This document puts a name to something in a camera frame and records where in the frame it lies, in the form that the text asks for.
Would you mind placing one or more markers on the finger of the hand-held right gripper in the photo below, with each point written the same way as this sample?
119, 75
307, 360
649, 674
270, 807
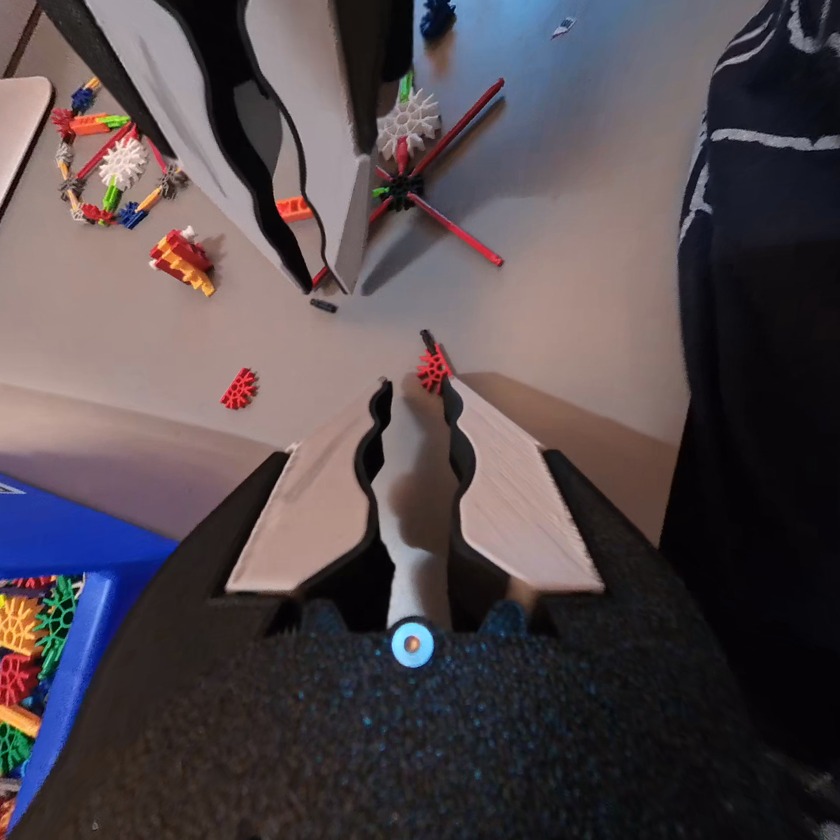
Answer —
315, 98
164, 85

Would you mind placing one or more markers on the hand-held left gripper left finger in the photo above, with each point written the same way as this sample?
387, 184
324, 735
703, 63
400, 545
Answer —
308, 518

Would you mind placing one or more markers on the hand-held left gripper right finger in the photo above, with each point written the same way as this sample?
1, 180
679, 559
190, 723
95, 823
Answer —
525, 518

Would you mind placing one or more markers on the blue connector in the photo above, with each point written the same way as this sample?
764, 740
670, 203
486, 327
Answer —
436, 18

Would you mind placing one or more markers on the white snowflake connector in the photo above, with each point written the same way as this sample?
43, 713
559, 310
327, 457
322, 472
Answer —
423, 108

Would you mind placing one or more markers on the short red rod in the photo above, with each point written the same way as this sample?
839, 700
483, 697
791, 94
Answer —
401, 154

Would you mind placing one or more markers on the orange bar connector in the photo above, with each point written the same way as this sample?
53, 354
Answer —
292, 208

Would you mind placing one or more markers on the long red rod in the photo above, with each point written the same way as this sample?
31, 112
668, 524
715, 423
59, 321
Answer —
459, 232
459, 127
379, 211

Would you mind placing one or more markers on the black hub connector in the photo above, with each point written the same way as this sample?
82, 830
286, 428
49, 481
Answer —
401, 190

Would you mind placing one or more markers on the red fan connector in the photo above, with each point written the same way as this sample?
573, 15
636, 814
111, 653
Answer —
237, 390
433, 371

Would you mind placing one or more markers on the small black rod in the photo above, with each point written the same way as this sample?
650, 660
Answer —
426, 338
323, 306

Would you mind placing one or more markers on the colourful toy wheel model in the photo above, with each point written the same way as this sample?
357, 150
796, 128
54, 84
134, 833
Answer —
121, 161

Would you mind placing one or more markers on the stack of red yellow connectors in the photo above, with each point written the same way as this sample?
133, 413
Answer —
180, 259

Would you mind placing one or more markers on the small paper scrap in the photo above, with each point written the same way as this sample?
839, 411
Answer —
563, 27

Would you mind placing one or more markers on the blue plastic bin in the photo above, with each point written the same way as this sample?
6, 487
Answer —
65, 531

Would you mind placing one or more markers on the person's dark printed shirt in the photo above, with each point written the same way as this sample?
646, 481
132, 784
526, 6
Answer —
761, 394

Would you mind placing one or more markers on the pile of colourful toy parts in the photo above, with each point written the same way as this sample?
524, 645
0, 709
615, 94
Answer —
26, 630

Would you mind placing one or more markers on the person's plaid shirt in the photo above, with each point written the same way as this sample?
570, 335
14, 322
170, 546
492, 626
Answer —
820, 800

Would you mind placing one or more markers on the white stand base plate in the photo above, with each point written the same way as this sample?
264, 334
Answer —
23, 124

